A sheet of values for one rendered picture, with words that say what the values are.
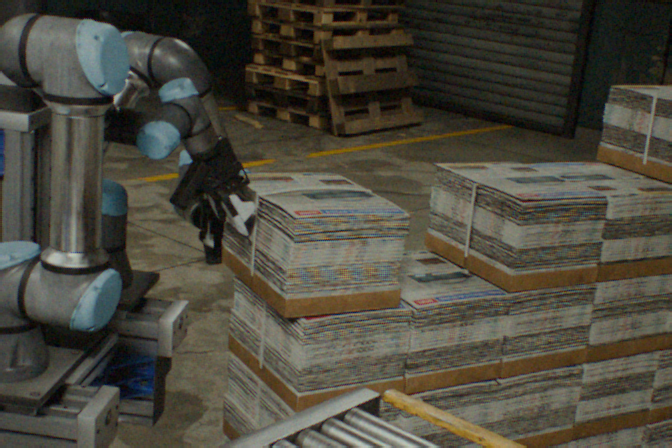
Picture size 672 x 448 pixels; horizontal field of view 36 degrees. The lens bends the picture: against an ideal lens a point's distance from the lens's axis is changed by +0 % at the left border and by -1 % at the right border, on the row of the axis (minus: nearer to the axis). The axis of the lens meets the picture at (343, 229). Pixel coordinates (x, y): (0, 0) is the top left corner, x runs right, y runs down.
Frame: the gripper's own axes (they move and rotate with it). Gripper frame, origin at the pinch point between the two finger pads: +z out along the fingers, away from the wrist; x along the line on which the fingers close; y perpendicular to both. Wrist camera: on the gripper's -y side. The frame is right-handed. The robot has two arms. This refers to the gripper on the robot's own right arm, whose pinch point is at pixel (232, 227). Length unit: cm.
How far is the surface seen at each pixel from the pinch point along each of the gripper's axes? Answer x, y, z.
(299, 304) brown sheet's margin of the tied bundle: -18.0, 1.1, 15.0
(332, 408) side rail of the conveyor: -52, -12, 16
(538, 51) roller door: 535, 485, 293
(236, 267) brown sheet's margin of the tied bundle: 10.3, -0.5, 14.8
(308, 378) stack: -18.1, -4.3, 32.5
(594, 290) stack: -19, 75, 63
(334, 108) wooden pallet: 524, 265, 229
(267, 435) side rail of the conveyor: -58, -26, 8
